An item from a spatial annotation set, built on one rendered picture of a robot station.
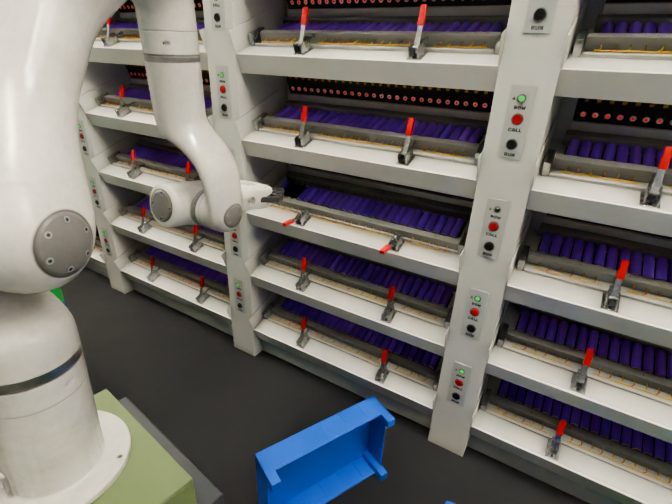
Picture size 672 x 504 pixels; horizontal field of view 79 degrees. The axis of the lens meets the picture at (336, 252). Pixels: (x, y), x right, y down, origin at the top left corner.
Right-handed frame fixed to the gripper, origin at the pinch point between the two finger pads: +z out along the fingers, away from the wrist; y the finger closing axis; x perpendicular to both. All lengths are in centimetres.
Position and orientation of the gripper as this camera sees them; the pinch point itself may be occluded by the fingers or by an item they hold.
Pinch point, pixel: (271, 192)
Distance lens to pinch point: 104.3
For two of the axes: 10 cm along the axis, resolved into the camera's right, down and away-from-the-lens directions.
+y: -8.5, -2.6, 4.6
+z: 5.1, -2.0, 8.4
